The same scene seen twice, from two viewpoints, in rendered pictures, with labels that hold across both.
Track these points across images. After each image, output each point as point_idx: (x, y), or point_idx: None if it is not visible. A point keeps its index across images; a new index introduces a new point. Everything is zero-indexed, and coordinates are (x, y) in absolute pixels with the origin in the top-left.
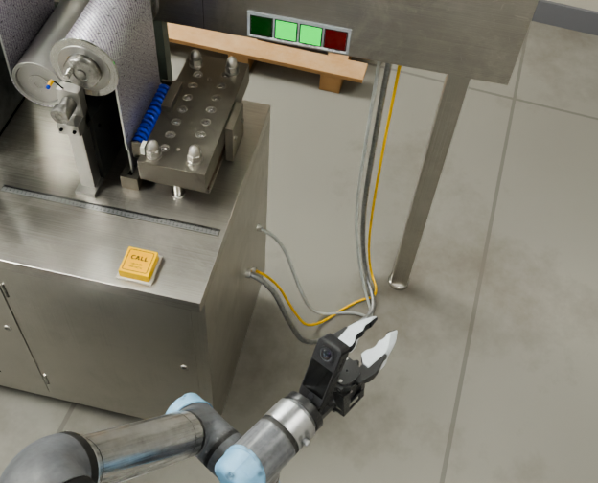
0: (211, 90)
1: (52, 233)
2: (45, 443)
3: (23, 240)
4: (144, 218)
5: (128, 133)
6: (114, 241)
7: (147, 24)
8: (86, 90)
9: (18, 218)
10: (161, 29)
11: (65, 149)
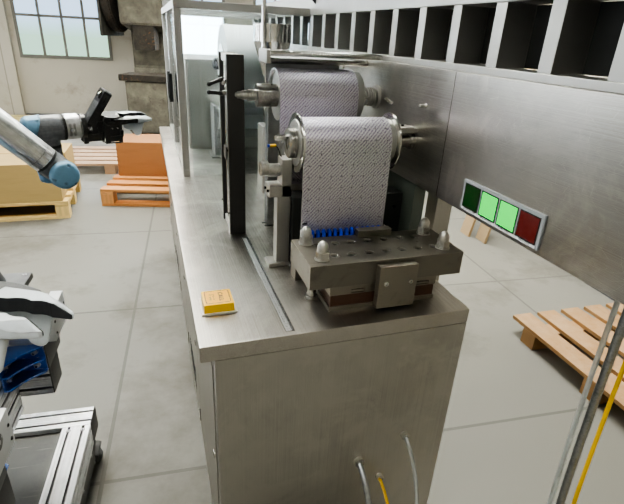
0: (406, 245)
1: (221, 263)
2: None
3: (206, 256)
4: (270, 291)
5: (308, 223)
6: (235, 287)
7: (378, 155)
8: (293, 166)
9: (224, 249)
10: (413, 193)
11: None
